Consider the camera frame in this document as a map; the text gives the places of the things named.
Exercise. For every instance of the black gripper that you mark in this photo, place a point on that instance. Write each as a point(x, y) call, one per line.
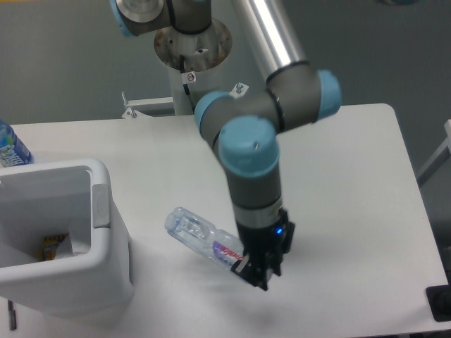
point(264, 248)

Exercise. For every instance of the clear plastic bottle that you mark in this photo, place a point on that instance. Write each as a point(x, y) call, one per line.
point(204, 238)

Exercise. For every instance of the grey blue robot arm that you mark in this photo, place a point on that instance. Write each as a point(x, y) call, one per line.
point(242, 131)

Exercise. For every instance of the white plastic trash can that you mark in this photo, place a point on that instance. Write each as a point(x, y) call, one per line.
point(41, 200)

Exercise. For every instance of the black clamp at table edge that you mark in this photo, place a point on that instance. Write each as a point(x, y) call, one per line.
point(439, 302)

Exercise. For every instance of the colourful snack packet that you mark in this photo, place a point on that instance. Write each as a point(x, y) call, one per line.
point(50, 245)

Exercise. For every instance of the small black strip on table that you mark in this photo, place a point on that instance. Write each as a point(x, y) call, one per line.
point(11, 316)

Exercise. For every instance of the blue labelled water bottle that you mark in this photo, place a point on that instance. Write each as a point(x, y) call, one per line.
point(13, 150)

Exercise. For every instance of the white pedestal foot bracket middle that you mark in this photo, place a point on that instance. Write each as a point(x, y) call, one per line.
point(239, 90)

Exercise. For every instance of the white pedestal foot bracket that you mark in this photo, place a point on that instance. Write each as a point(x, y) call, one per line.
point(239, 90)
point(139, 108)

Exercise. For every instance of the white pedestal foot bracket left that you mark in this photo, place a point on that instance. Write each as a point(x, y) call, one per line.
point(139, 108)

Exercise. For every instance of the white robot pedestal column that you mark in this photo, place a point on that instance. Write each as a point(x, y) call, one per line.
point(195, 63)

